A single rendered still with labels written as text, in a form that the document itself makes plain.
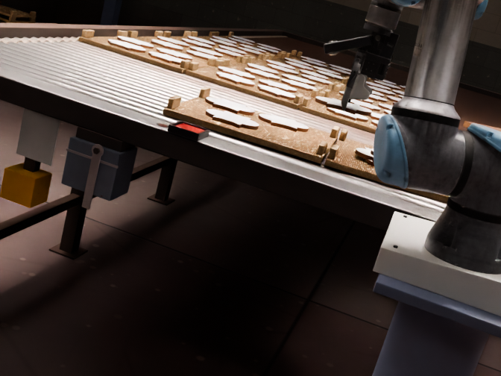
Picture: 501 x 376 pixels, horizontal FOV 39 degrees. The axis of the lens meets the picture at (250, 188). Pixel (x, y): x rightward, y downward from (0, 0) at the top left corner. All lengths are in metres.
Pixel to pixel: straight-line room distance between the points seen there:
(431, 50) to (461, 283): 0.39
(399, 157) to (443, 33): 0.21
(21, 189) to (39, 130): 0.15
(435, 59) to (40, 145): 1.00
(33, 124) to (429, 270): 1.03
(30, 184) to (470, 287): 1.07
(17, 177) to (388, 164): 0.98
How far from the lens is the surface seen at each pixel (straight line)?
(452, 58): 1.23
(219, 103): 1.96
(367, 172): 1.69
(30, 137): 1.82
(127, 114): 1.71
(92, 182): 1.72
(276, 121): 1.93
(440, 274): 1.26
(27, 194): 1.83
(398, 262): 1.25
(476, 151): 1.23
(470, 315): 1.23
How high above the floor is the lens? 1.29
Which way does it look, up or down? 16 degrees down
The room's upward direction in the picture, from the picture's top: 15 degrees clockwise
